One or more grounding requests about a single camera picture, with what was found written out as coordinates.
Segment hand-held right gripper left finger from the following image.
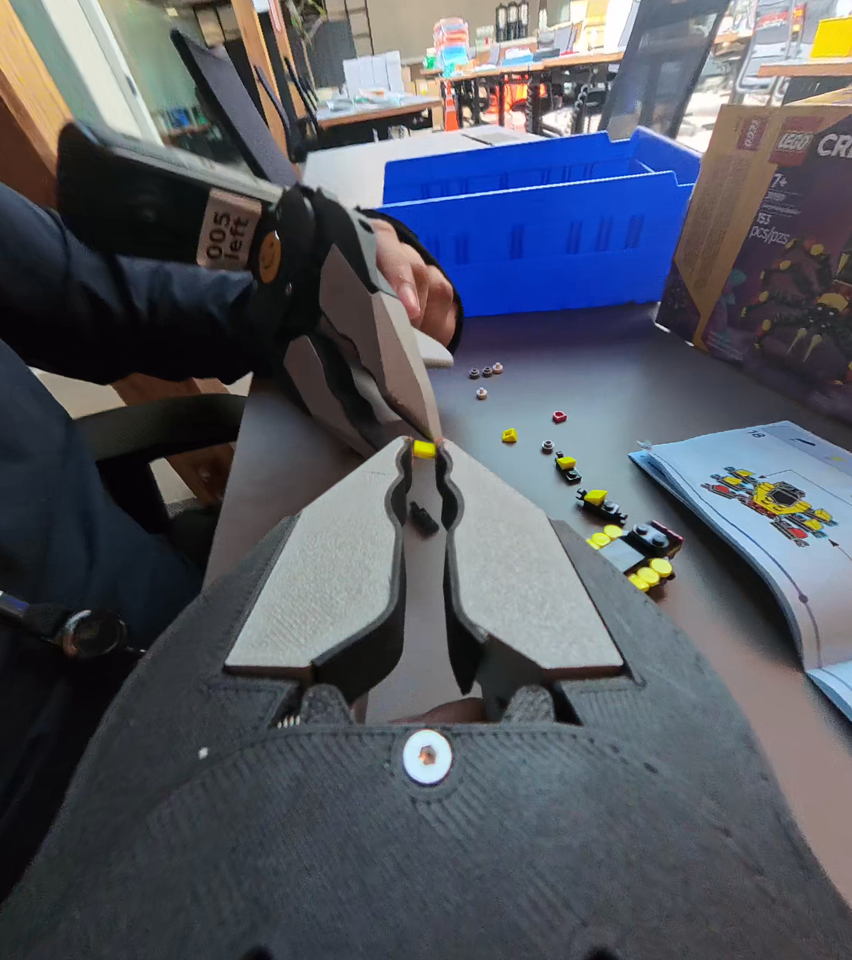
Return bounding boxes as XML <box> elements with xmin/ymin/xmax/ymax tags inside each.
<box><xmin>225</xmin><ymin>437</ymin><xmax>413</xmax><ymax>706</ymax></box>

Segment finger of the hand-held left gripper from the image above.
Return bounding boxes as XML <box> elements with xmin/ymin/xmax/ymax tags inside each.
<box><xmin>319</xmin><ymin>246</ymin><xmax>444</xmax><ymax>443</ymax></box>
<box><xmin>283</xmin><ymin>333</ymin><xmax>418</xmax><ymax>460</ymax></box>

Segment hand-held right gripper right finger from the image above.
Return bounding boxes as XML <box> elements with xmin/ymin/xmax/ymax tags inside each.
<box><xmin>435</xmin><ymin>439</ymin><xmax>626</xmax><ymax>723</ymax></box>

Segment person's left forearm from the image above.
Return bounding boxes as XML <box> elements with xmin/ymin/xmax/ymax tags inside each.
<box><xmin>0</xmin><ymin>146</ymin><xmax>265</xmax><ymax>387</ymax></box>

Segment yellow black red lego model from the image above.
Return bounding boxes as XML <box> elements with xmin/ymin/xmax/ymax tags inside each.
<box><xmin>586</xmin><ymin>519</ymin><xmax>684</xmax><ymax>595</ymax></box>

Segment lego set cardboard box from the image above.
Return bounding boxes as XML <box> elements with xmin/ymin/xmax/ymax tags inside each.
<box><xmin>654</xmin><ymin>101</ymin><xmax>852</xmax><ymax>453</ymax></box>

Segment person's left hand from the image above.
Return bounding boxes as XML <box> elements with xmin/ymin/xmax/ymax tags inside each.
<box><xmin>373</xmin><ymin>219</ymin><xmax>458</xmax><ymax>350</ymax></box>

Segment black mesh office chair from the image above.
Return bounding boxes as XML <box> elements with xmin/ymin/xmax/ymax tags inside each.
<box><xmin>170</xmin><ymin>28</ymin><xmax>323</xmax><ymax>190</ymax></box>

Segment blue plastic bin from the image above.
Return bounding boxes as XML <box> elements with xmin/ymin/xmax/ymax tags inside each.
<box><xmin>381</xmin><ymin>125</ymin><xmax>703</xmax><ymax>318</ymax></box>

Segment white boxes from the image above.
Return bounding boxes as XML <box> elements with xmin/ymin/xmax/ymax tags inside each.
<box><xmin>342</xmin><ymin>49</ymin><xmax>406</xmax><ymax>100</ymax></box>

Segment open instruction booklet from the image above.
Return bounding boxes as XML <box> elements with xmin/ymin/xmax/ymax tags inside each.
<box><xmin>628</xmin><ymin>420</ymin><xmax>852</xmax><ymax>783</ymax></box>

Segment stack of coloured trays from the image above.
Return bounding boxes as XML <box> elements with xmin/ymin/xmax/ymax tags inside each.
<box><xmin>432</xmin><ymin>16</ymin><xmax>472</xmax><ymax>78</ymax></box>

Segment long wooden workbench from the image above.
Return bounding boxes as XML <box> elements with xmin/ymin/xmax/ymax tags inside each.
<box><xmin>422</xmin><ymin>46</ymin><xmax>625</xmax><ymax>138</ymax></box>

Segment dark chair back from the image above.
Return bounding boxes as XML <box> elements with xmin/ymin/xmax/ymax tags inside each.
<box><xmin>597</xmin><ymin>0</ymin><xmax>732</xmax><ymax>142</ymax></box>

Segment wooden background table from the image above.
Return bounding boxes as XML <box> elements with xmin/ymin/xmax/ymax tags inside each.
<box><xmin>756</xmin><ymin>56</ymin><xmax>852</xmax><ymax>108</ymax></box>

